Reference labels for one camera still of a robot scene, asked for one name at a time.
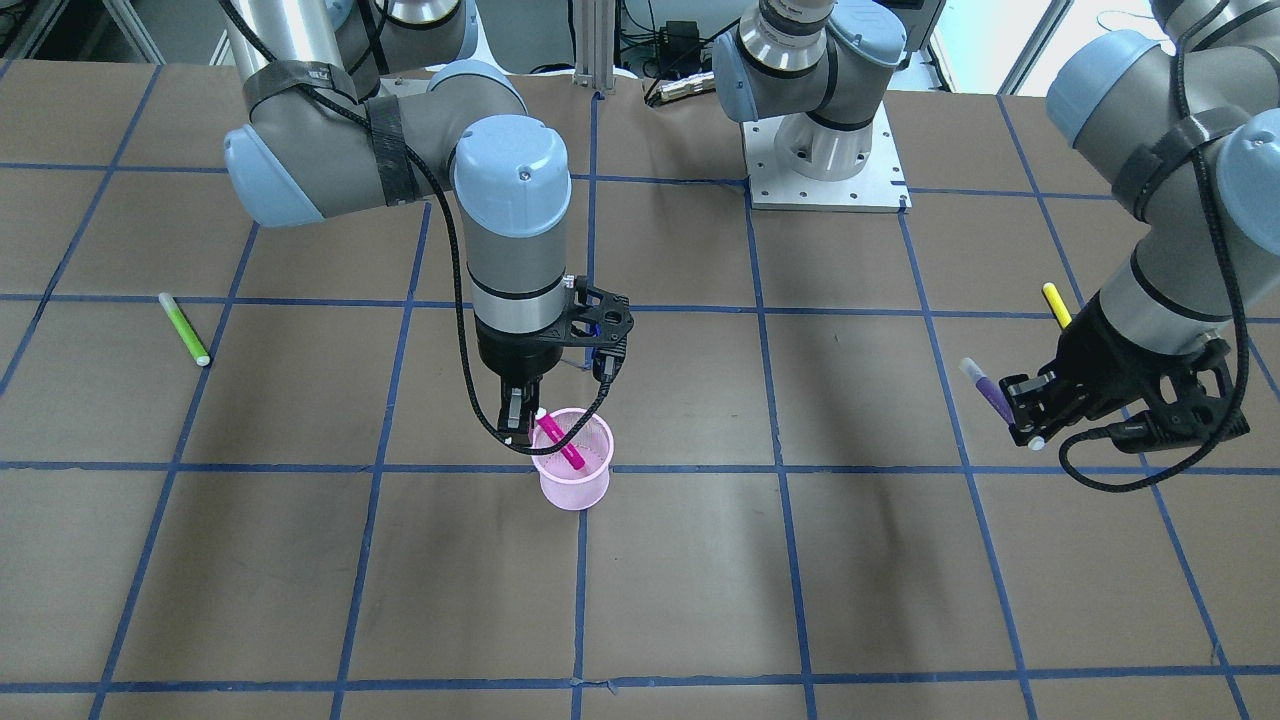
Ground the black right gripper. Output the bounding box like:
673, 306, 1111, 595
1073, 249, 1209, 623
474, 275, 635, 446

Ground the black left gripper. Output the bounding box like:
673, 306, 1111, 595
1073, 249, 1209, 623
998, 297, 1234, 451

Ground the pink marker pen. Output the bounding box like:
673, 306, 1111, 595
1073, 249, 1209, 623
536, 407, 586, 470

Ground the purple marker pen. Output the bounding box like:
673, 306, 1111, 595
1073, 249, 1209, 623
959, 356, 1015, 425

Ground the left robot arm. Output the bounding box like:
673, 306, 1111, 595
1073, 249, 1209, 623
712, 1, 1277, 454

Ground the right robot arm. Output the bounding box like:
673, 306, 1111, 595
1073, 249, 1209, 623
220, 1, 634, 456

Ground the pink mesh cup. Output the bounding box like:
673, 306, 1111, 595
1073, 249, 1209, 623
532, 407, 614, 511

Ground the yellow marker pen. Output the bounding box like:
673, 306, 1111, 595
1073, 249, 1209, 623
1041, 282, 1073, 331

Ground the green marker pen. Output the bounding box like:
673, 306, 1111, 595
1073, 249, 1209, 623
157, 292, 211, 368

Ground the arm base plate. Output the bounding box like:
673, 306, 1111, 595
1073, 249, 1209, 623
741, 104, 913, 213

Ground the aluminium frame post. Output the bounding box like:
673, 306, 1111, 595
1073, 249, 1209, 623
570, 1, 618, 97

